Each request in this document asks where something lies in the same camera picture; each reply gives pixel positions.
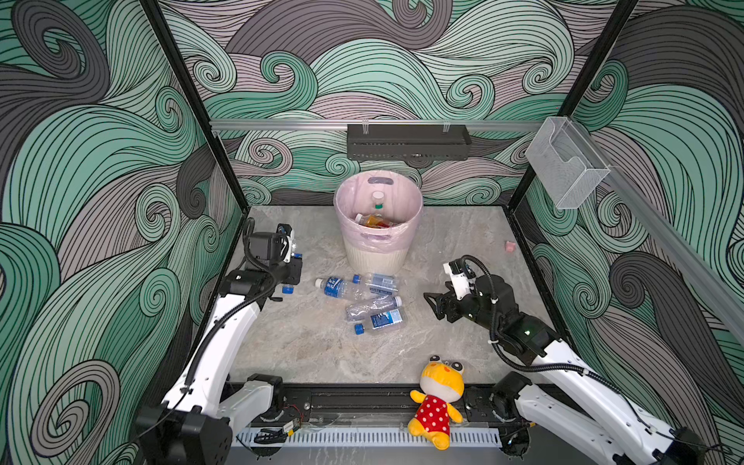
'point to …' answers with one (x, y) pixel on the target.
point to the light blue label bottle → (383, 284)
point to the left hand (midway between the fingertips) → (291, 260)
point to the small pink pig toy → (510, 246)
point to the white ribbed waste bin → (377, 263)
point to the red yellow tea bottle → (373, 221)
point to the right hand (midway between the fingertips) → (436, 289)
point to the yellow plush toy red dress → (442, 384)
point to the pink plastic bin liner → (403, 201)
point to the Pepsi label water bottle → (290, 289)
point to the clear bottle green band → (378, 200)
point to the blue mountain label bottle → (388, 319)
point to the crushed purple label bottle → (360, 309)
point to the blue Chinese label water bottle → (343, 289)
